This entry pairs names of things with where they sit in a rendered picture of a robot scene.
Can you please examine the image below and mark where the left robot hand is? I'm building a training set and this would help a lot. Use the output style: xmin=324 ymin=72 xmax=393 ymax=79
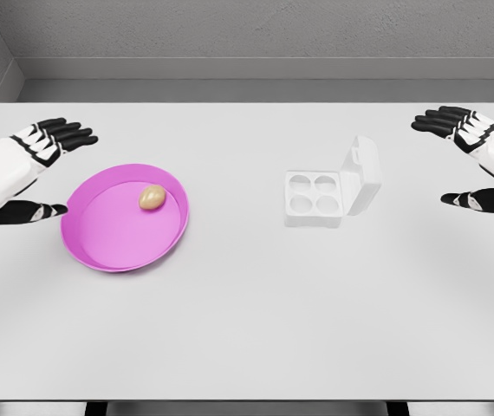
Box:
xmin=0 ymin=117 xmax=100 ymax=226

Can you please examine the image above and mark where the white egg box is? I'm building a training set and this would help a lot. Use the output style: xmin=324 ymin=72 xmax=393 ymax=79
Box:
xmin=283 ymin=134 xmax=381 ymax=230

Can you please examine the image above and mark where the beige egg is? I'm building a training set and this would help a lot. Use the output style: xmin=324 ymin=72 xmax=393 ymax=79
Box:
xmin=138 ymin=185 xmax=166 ymax=212

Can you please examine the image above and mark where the pink round plate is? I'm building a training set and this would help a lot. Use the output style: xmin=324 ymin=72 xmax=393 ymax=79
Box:
xmin=60 ymin=162 xmax=191 ymax=274

